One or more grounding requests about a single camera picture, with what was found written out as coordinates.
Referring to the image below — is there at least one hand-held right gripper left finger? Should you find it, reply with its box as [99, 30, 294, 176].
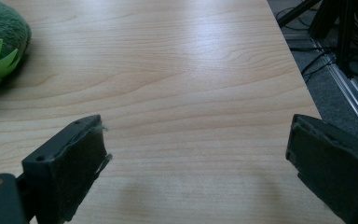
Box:
[21, 114, 114, 224]

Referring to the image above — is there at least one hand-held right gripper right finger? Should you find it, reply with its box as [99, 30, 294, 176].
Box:
[285, 113, 358, 224]

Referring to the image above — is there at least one black metal stand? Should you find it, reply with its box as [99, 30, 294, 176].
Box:
[277, 0, 358, 78]

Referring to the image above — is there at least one green plush toy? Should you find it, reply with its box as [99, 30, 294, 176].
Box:
[0, 0, 33, 95]

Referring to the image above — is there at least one silver aluminium frame rail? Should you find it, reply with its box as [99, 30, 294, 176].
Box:
[310, 38, 358, 146]

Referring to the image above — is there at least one black cable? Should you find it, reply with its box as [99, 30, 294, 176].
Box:
[300, 49, 337, 82]

